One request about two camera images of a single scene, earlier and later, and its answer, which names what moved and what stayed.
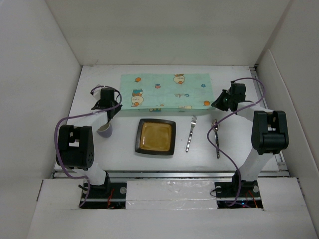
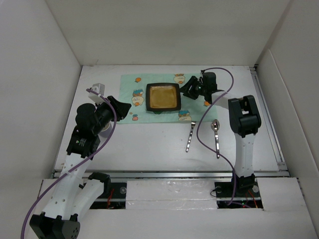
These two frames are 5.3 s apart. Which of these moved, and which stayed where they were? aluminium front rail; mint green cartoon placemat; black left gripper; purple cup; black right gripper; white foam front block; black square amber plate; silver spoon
Moved: black square amber plate; mint green cartoon placemat; black left gripper; black right gripper
Stayed: silver spoon; white foam front block; aluminium front rail; purple cup
